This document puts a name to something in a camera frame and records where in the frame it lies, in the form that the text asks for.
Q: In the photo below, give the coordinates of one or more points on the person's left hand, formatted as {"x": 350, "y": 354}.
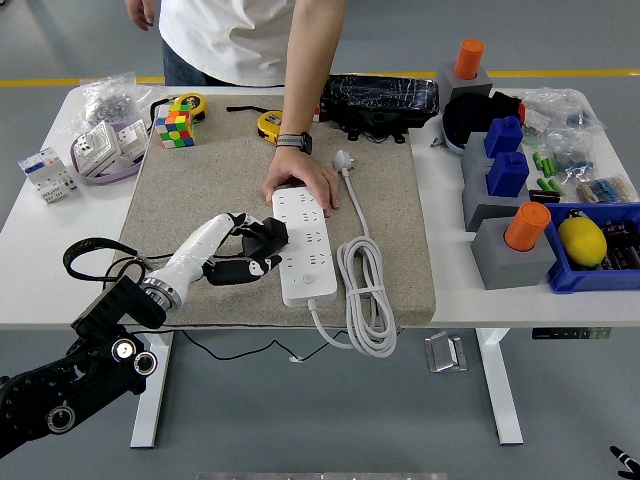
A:
{"x": 300, "y": 167}

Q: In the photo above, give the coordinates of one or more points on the person's right hand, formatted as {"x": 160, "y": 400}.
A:
{"x": 141, "y": 12}

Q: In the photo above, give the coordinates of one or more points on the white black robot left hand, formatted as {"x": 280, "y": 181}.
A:
{"x": 195, "y": 245}

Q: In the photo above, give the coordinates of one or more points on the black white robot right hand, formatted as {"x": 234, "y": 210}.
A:
{"x": 627, "y": 462}

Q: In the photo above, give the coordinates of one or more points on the black power adapter plug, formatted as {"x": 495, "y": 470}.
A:
{"x": 267, "y": 235}

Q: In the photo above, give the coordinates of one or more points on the white power strip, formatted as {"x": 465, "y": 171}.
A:
{"x": 307, "y": 280}

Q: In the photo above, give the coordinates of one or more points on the person's left forearm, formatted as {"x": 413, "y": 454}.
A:
{"x": 307, "y": 75}

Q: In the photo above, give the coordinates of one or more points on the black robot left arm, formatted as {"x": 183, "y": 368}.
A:
{"x": 50, "y": 400}

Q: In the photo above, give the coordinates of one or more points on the grey black wristwatch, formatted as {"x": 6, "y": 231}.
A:
{"x": 292, "y": 141}

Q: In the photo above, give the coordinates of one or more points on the square yellow tape measure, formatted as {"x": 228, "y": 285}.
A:
{"x": 267, "y": 125}

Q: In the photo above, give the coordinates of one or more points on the grey-brown mat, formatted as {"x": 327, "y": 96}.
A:
{"x": 200, "y": 180}

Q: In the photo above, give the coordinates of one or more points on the person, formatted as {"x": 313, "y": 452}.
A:
{"x": 225, "y": 35}

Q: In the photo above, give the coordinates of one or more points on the clear bag of screws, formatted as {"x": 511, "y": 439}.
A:
{"x": 110, "y": 100}

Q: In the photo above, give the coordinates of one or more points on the round yellow black tape measure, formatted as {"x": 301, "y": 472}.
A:
{"x": 196, "y": 102}

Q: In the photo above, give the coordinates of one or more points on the small stickerless puzzle cube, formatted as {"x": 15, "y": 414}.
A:
{"x": 180, "y": 111}

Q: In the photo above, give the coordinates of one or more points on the black device wrapped in film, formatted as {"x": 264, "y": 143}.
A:
{"x": 380, "y": 97}

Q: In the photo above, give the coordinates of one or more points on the purple tray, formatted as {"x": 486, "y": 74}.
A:
{"x": 107, "y": 177}

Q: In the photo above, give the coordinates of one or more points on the large stickerless puzzle cube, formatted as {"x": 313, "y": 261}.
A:
{"x": 174, "y": 134}

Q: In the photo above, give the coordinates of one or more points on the small metal clip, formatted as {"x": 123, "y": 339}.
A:
{"x": 437, "y": 143}

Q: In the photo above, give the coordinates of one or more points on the white table leg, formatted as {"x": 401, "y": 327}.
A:
{"x": 502, "y": 400}
{"x": 150, "y": 420}

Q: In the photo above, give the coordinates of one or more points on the black table control panel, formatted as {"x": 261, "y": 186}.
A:
{"x": 570, "y": 333}

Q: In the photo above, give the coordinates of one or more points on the light blue bowl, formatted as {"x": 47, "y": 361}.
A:
{"x": 452, "y": 146}

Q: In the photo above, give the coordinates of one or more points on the white circuit breaker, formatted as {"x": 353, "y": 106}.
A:
{"x": 47, "y": 175}

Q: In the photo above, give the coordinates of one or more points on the grey socket block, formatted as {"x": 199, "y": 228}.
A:
{"x": 445, "y": 75}
{"x": 505, "y": 267}

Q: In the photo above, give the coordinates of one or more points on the black cloth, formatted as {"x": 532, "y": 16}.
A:
{"x": 470, "y": 115}

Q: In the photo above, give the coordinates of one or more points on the grey stepped block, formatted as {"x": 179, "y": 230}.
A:
{"x": 475, "y": 200}

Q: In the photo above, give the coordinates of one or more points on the blue plastic bin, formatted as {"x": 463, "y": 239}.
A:
{"x": 590, "y": 282}

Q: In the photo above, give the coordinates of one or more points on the orange cylinder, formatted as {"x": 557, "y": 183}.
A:
{"x": 525, "y": 227}
{"x": 468, "y": 57}

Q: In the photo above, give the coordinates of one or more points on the blue block with knob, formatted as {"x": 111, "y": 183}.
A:
{"x": 502, "y": 137}
{"x": 507, "y": 175}

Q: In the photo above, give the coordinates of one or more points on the dark capacitors pile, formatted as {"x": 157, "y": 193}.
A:
{"x": 622, "y": 247}

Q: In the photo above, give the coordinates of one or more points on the yellow lemon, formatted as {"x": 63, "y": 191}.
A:
{"x": 581, "y": 242}

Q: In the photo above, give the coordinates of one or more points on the small red object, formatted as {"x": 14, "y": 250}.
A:
{"x": 521, "y": 113}

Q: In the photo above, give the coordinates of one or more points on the small black box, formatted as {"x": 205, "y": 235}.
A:
{"x": 542, "y": 195}

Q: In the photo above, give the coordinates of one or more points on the clear plastic parts bag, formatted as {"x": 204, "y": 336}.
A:
{"x": 555, "y": 110}
{"x": 572, "y": 155}

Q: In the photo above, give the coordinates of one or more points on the clear bag of resistors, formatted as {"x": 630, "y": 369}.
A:
{"x": 605, "y": 190}

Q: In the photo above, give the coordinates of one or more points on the white wall socket panel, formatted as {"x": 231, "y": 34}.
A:
{"x": 97, "y": 147}
{"x": 132, "y": 140}

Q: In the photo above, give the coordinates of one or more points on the silver metal bracket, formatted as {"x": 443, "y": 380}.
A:
{"x": 445, "y": 352}

